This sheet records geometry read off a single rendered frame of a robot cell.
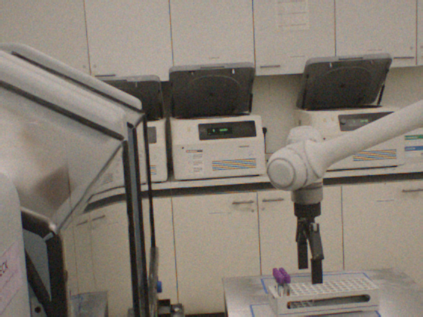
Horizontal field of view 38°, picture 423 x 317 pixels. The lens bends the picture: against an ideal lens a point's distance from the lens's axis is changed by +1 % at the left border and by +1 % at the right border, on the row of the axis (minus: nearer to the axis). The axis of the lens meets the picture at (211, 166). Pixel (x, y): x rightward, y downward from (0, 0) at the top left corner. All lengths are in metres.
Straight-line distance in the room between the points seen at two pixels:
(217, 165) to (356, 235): 0.95
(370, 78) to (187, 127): 1.24
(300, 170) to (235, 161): 2.17
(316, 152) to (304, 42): 2.48
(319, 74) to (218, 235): 1.20
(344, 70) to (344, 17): 0.33
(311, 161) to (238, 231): 2.22
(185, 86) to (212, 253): 1.06
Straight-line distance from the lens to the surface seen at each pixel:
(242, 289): 1.98
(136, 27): 3.87
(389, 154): 3.84
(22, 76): 0.98
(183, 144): 3.59
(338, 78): 4.02
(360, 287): 1.81
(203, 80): 3.82
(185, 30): 3.87
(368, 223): 3.86
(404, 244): 3.97
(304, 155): 1.51
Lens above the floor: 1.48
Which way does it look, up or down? 8 degrees down
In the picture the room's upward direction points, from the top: 3 degrees counter-clockwise
